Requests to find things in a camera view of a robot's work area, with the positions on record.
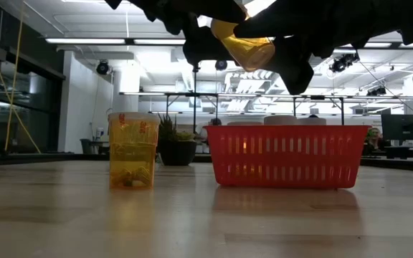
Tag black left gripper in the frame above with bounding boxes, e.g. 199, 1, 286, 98
104, 0, 247, 69

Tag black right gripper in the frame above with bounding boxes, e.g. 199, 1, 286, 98
233, 0, 413, 96

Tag amber pill bottle white label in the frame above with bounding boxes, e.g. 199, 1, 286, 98
210, 17, 276, 72

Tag amber pill bottle red print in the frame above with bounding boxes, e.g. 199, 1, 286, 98
108, 112, 161, 190

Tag red plastic basket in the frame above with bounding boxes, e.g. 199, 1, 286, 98
204, 124, 371, 190

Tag black stand pole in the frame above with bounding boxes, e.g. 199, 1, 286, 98
191, 66, 201, 134

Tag person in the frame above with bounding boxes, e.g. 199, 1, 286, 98
196, 117, 224, 144
364, 127, 390, 155

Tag linear ceiling light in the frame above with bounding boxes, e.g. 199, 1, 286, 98
44, 37, 413, 49

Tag black computer monitor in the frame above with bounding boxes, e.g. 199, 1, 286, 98
381, 113, 413, 141

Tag dark trash bin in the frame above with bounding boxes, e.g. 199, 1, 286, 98
80, 138, 93, 155

